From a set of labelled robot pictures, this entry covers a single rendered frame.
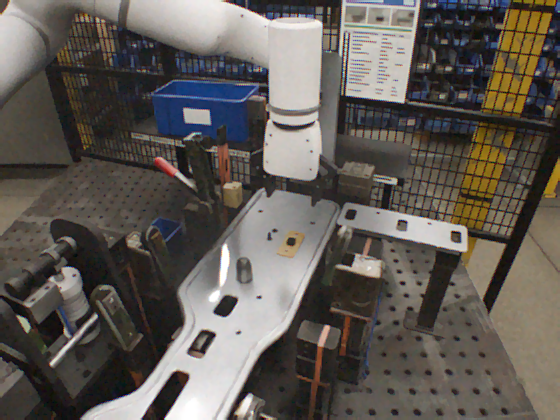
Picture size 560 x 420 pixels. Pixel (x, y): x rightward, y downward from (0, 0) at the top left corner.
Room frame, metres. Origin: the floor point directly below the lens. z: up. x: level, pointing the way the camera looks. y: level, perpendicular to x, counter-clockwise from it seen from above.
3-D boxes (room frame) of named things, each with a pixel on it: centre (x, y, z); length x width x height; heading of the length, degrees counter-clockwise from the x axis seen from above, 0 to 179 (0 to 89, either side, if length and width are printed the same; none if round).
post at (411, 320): (0.67, -0.39, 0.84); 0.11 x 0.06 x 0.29; 69
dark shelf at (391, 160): (1.14, 0.05, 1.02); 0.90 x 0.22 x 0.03; 69
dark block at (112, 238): (0.51, 0.31, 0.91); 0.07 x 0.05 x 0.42; 69
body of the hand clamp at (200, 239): (0.72, 0.18, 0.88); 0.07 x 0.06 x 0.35; 69
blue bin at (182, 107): (1.21, 0.23, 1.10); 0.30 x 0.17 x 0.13; 76
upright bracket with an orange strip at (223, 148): (0.81, 0.13, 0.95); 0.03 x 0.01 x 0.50; 159
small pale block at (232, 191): (0.78, 0.11, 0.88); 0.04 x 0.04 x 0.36; 69
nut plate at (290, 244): (0.64, -0.02, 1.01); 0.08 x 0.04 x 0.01; 159
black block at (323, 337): (0.42, -0.07, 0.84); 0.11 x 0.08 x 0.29; 69
